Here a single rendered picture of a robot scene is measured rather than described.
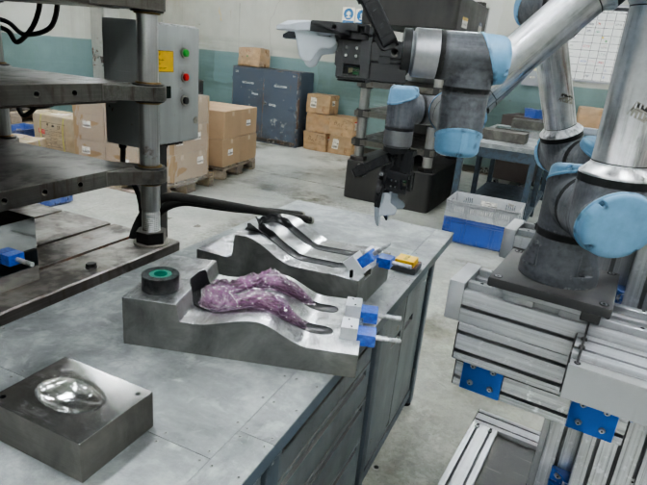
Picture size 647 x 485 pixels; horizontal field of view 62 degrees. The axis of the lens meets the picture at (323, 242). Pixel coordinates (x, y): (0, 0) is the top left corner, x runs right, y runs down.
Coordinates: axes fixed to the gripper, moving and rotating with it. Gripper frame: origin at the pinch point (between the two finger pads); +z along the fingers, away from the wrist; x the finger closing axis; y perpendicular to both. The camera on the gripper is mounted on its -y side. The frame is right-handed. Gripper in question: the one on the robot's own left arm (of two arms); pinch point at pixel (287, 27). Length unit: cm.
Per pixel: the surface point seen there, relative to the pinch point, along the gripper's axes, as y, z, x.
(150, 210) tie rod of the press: 45, 51, 75
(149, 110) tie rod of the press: 14, 50, 70
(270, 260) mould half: 51, 8, 50
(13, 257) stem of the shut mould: 53, 68, 33
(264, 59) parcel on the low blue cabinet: -86, 151, 768
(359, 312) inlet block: 55, -17, 28
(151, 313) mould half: 56, 26, 13
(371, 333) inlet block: 57, -20, 18
